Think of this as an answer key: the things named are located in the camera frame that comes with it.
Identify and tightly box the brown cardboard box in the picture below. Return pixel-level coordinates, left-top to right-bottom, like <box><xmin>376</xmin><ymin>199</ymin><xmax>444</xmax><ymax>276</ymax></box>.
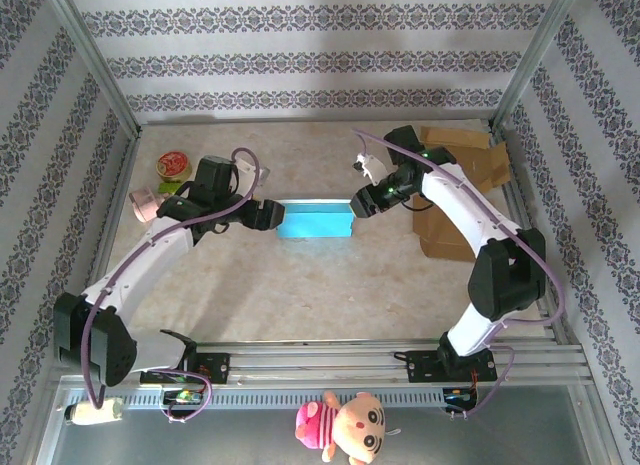
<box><xmin>410</xmin><ymin>125</ymin><xmax>512</xmax><ymax>262</ymax></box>

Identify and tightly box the round red tin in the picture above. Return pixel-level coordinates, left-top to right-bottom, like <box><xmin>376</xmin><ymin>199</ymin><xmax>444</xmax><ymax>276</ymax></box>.
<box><xmin>156</xmin><ymin>150</ymin><xmax>194</xmax><ymax>183</ymax></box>

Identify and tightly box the aluminium mounting rail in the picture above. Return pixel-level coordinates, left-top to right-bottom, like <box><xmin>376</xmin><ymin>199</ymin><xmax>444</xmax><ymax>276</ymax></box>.
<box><xmin>49</xmin><ymin>340</ymin><xmax>587</xmax><ymax>386</ymax></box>

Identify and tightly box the white bottle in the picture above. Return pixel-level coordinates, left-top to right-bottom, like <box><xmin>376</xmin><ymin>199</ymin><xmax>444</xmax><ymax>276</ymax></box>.
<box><xmin>63</xmin><ymin>395</ymin><xmax>125</xmax><ymax>427</ymax></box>

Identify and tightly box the aluminium frame post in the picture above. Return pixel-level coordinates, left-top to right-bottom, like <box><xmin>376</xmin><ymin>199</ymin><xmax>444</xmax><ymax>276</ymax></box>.
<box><xmin>44</xmin><ymin>0</ymin><xmax>144</xmax><ymax>141</ymax></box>
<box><xmin>492</xmin><ymin>0</ymin><xmax>586</xmax><ymax>131</ymax></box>

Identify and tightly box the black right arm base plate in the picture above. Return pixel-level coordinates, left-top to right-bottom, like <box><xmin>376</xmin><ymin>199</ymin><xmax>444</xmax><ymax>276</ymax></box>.
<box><xmin>393</xmin><ymin>349</ymin><xmax>497</xmax><ymax>385</ymax></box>

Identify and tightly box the aluminium table side rail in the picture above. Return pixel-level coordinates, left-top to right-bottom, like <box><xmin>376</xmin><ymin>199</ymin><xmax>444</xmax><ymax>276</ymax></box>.
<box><xmin>69</xmin><ymin>134</ymin><xmax>141</xmax><ymax>349</ymax></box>
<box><xmin>492</xmin><ymin>129</ymin><xmax>571</xmax><ymax>346</ymax></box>

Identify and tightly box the grey metal sheet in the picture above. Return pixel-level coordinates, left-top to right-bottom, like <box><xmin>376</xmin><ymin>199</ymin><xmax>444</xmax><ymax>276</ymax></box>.
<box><xmin>37</xmin><ymin>384</ymin><xmax>614</xmax><ymax>465</ymax></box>

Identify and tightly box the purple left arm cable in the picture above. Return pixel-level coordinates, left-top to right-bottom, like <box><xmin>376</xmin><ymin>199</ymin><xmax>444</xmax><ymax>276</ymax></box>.
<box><xmin>79</xmin><ymin>145</ymin><xmax>264</xmax><ymax>425</ymax></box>

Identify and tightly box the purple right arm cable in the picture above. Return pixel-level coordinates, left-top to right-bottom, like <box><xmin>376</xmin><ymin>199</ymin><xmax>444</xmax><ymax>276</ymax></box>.
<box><xmin>352</xmin><ymin>128</ymin><xmax>567</xmax><ymax>422</ymax></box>

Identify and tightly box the slotted grey cable duct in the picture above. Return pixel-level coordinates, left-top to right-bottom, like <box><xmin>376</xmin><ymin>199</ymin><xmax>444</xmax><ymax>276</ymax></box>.
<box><xmin>117</xmin><ymin>387</ymin><xmax>449</xmax><ymax>411</ymax></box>

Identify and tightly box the white and blue paper box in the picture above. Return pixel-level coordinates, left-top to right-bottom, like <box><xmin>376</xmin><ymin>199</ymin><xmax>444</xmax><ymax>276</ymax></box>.
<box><xmin>273</xmin><ymin>198</ymin><xmax>356</xmax><ymax>240</ymax></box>

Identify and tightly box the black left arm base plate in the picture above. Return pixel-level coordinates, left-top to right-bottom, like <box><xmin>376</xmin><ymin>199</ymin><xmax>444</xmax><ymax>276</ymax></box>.
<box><xmin>139</xmin><ymin>352</ymin><xmax>232</xmax><ymax>386</ymax></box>

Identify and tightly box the pink cup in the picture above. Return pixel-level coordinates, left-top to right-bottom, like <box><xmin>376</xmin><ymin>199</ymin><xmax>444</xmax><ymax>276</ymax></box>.
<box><xmin>128</xmin><ymin>186</ymin><xmax>170</xmax><ymax>225</ymax></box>

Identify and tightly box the pink plush toy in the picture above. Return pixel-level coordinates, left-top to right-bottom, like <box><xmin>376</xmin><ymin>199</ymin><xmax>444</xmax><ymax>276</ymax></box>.
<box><xmin>293</xmin><ymin>389</ymin><xmax>401</xmax><ymax>465</ymax></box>

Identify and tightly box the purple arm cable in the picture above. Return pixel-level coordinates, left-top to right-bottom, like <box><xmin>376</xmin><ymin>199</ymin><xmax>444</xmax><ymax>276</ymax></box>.
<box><xmin>79</xmin><ymin>145</ymin><xmax>264</xmax><ymax>425</ymax></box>
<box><xmin>352</xmin><ymin>128</ymin><xmax>567</xmax><ymax>422</ymax></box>

